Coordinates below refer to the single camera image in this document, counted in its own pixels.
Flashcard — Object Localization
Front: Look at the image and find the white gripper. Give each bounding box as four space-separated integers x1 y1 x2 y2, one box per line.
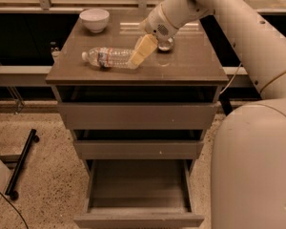
129 0 200 66

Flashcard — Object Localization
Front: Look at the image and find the grey drawer cabinet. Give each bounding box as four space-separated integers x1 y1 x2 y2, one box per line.
45 9 230 176

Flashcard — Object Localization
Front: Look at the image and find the green soda can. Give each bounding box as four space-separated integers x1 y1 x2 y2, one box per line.
158 37 174 52

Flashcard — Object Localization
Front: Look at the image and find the black wheeled stand base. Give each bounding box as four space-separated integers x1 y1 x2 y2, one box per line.
5 129 39 200

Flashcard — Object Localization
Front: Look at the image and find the grey bottom drawer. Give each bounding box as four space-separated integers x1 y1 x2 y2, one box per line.
74 159 204 229

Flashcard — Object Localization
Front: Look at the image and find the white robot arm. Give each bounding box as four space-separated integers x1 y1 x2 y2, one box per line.
135 0 286 229

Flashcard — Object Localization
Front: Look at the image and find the grey drawer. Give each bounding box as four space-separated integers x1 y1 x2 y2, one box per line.
73 130 203 159
57 100 218 130
74 159 204 229

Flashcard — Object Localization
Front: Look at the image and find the white ceramic bowl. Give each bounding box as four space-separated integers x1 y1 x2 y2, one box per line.
79 9 110 32

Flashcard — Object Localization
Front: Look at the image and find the white cable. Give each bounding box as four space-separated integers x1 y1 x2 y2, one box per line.
219 62 242 95

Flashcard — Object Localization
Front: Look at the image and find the grey top drawer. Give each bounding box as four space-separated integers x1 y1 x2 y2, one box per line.
57 100 218 130

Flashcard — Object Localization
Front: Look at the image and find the clear plastic water bottle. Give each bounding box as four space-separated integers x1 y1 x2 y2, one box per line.
82 47 137 69

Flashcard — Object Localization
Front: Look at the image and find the black floor cable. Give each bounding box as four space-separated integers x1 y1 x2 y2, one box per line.
0 178 30 229

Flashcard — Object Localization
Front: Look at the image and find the grey middle drawer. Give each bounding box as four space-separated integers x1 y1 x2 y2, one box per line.
73 130 203 159

